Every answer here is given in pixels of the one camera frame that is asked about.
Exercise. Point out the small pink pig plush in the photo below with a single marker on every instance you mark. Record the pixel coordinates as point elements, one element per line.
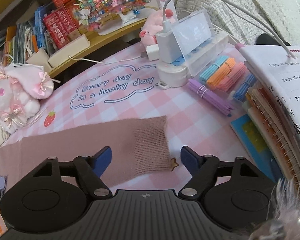
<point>152,27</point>

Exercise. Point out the stack of spiral notebooks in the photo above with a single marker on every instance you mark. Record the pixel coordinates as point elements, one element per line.
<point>284,85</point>

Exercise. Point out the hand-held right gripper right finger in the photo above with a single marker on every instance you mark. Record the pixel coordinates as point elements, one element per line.
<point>189,159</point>

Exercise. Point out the row of books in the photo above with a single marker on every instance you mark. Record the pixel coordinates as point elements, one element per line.
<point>20,40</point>

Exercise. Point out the clear plastic case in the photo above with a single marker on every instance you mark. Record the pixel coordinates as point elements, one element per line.
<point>197,42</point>

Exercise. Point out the dark blue stick bundle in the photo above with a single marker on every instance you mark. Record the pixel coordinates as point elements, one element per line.
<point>244,87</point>

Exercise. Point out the light blue stick bundle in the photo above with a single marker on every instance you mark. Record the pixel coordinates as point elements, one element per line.
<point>212,68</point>

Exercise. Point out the blue and yellow book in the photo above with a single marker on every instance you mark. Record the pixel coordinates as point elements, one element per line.
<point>254,140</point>

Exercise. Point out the purple and brown sweater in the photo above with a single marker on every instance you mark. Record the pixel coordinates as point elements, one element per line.
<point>90,140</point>

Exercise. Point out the purple stick bundle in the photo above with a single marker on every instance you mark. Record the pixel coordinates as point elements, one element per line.
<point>209,97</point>

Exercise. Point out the small white plug adapter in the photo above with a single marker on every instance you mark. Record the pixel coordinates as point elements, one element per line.
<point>153,52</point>

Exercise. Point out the cream quilt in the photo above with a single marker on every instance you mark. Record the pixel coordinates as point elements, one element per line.
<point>252,7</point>

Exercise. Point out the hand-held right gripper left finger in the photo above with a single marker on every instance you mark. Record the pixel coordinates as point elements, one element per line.
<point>104,159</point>

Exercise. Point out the white and pink bunny plush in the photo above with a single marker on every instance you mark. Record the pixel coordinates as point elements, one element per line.
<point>17,92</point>

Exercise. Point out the white power strip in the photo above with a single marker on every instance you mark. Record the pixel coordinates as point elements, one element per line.
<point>169,76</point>

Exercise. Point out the red book set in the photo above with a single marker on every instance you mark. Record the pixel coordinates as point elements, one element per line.
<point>57,27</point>

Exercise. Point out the pink checked desk mat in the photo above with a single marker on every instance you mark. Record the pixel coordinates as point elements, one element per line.
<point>189,132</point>

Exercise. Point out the white charger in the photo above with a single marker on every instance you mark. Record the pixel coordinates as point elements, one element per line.
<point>166,45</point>

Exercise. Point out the pink stick bundle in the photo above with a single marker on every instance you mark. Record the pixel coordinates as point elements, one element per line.
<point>233,78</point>

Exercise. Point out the orange stick bundle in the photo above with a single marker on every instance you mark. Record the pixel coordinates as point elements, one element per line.
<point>221,76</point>

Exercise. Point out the wooden shelf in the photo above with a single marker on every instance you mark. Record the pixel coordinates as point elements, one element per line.
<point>102,36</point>

